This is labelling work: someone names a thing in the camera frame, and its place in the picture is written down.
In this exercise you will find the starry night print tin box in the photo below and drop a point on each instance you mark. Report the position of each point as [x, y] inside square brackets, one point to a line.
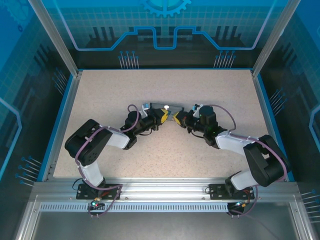
[175, 107]

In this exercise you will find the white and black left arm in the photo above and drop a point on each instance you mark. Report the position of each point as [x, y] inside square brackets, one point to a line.
[115, 137]

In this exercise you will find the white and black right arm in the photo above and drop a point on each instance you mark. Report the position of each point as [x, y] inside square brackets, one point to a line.
[232, 141]

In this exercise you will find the blue table edge strip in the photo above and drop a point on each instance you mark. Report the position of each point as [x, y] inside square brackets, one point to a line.
[58, 125]
[266, 100]

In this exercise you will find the grey metal sheet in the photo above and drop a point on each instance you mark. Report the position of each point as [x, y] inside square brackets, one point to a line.
[162, 227]

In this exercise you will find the aluminium side rail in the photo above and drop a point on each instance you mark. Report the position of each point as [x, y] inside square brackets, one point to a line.
[261, 100]
[64, 125]

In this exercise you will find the aluminium cross rail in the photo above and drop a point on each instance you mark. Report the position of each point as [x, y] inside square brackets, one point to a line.
[162, 190]

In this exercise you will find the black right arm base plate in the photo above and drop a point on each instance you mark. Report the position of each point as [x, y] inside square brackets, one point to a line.
[217, 191]

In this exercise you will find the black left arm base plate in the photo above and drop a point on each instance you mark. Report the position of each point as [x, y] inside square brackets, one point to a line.
[112, 193]

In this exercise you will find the aluminium frame post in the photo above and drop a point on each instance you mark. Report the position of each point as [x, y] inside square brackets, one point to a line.
[57, 37]
[272, 37]

